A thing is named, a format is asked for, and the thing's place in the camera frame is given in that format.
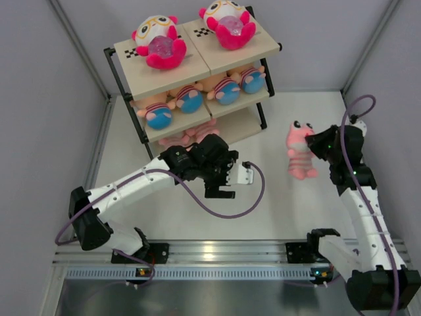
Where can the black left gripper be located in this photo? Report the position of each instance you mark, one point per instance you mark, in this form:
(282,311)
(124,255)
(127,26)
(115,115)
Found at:
(212,190)

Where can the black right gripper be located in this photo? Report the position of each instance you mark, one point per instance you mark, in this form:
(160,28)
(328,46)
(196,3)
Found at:
(314,140)

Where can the pink plush corner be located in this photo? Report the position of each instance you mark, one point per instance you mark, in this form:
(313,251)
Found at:
(199,132)

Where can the peach doll blue pants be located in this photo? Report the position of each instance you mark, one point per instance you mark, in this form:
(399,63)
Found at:
(187,98)
(155,110)
(220,88)

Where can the white pink panda plush glasses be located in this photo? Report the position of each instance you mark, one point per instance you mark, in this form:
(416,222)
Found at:
(157,40)

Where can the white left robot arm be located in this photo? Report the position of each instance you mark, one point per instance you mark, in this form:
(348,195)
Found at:
(93,211)

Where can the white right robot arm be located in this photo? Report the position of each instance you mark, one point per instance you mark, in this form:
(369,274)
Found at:
(376,277)

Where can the pink striped plush bottom shelf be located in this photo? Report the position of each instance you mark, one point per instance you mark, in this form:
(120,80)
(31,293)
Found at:
(181,140)

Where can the peach doll on middle shelf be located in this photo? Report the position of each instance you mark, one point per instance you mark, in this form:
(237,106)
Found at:
(249,77)

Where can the beige three-tier shelf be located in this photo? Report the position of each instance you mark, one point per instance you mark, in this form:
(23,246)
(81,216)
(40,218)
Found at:
(181,82)

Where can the white panda toy on shelf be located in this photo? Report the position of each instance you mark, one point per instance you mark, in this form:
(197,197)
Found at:
(230,22)

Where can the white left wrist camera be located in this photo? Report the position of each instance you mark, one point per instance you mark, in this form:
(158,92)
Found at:
(240,174)

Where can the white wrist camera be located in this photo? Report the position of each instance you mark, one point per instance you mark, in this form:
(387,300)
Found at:
(240,174)
(361,126)

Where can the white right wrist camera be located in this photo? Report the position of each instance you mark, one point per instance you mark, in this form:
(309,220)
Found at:
(361,126)

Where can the white slotted cable duct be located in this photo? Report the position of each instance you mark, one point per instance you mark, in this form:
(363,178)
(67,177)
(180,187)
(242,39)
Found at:
(199,273)

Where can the aluminium frame post left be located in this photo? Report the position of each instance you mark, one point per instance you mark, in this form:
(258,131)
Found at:
(78,45)

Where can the aluminium frame post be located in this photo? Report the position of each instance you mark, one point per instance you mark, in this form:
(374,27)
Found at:
(392,7)
(78,45)

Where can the aluminium frame post right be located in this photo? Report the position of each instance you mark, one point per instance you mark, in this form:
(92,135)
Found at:
(392,7)

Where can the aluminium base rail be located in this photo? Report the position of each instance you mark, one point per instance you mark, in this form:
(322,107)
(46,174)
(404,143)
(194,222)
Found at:
(190,252)

